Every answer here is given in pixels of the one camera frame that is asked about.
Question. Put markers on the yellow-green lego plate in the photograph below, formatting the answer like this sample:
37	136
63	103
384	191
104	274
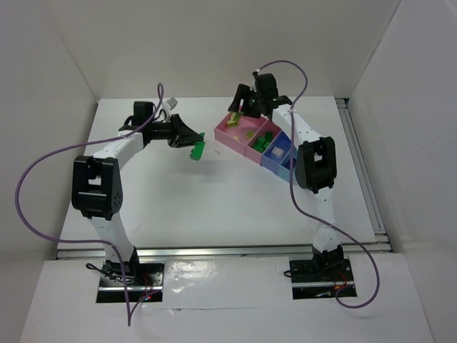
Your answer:
234	118

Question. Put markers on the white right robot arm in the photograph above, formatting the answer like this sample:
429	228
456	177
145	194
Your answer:
313	168

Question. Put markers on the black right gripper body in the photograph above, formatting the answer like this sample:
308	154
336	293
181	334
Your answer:
246	97

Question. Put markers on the purple-blue container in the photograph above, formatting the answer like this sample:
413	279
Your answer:
272	163

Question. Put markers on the green stepped lego brick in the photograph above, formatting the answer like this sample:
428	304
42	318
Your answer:
263	141

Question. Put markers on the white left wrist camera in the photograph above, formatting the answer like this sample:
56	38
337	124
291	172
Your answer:
169	105

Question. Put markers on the beige lego brick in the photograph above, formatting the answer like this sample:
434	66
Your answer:
277	152

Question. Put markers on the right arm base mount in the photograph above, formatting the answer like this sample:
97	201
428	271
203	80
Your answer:
309	283

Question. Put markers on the green and yellow lego stack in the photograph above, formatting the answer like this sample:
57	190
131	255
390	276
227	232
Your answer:
198	149

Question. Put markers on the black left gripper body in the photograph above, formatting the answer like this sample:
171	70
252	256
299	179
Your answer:
176	129

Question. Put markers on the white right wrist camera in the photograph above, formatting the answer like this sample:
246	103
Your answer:
256	85

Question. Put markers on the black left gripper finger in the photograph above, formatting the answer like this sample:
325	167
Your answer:
182	130
178	142

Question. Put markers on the aluminium side rail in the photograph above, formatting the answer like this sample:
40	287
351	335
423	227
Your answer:
381	236

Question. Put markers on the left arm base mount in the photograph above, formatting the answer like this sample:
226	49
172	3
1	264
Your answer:
147	286

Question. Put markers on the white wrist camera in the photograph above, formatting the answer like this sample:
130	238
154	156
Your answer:
169	105
256	85

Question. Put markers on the aluminium front rail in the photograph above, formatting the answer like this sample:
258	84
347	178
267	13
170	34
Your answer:
70	254

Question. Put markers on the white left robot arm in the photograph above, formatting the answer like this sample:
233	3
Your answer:
96	181

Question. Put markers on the yellow-green sloped lego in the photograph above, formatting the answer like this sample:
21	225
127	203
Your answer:
250	134

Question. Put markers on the light blue container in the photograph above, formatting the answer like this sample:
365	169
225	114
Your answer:
284	169

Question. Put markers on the large pink container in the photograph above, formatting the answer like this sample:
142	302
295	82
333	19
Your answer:
224	134

